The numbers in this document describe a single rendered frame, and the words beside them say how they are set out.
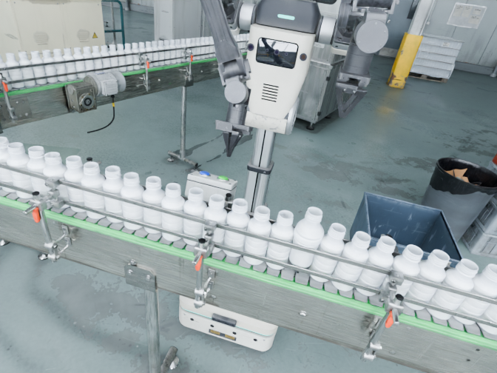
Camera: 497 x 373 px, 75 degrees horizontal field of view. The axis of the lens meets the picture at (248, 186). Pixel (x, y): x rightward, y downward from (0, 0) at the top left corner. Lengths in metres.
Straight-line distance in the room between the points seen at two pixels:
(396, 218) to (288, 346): 0.92
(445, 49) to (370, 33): 9.50
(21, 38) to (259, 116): 3.65
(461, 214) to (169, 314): 2.18
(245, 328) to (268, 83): 1.16
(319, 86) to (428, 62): 6.05
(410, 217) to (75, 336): 1.71
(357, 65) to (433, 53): 9.35
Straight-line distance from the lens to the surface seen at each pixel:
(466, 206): 2.84
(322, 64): 4.30
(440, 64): 10.23
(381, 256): 0.83
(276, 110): 1.27
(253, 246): 0.83
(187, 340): 1.91
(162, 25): 6.82
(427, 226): 1.56
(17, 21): 4.58
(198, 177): 0.97
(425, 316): 0.95
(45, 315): 2.13
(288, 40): 1.22
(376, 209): 1.48
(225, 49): 0.92
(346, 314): 0.92
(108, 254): 1.05
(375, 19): 0.70
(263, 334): 1.73
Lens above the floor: 1.63
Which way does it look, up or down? 33 degrees down
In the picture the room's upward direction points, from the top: 9 degrees clockwise
